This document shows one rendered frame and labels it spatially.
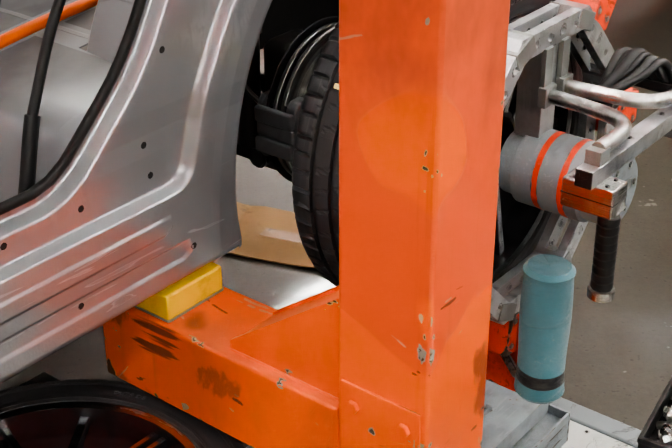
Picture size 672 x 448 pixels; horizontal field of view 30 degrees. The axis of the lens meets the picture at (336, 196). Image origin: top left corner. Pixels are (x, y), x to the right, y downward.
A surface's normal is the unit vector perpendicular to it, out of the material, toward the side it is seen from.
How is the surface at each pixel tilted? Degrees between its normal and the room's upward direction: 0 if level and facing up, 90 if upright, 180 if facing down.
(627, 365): 0
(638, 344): 0
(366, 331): 90
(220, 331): 0
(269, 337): 90
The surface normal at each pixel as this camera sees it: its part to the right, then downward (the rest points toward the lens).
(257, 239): 0.03, -0.89
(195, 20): 0.79, 0.28
